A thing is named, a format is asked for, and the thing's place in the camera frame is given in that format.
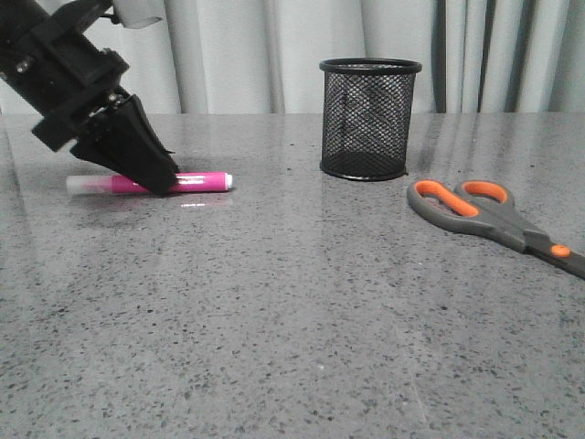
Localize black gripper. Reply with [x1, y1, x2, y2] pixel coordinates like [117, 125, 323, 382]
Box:
[1, 1, 179, 196]

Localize pink highlighter pen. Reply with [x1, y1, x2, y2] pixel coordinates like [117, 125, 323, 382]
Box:
[66, 172, 233, 196]

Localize grey orange scissors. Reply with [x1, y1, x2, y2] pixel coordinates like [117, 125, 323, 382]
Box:
[407, 179, 584, 278]

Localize black mesh pen cup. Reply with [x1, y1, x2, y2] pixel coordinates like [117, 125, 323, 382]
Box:
[319, 58, 422, 181]

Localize grey curtain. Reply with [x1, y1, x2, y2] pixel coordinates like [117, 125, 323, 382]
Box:
[87, 1, 584, 114]

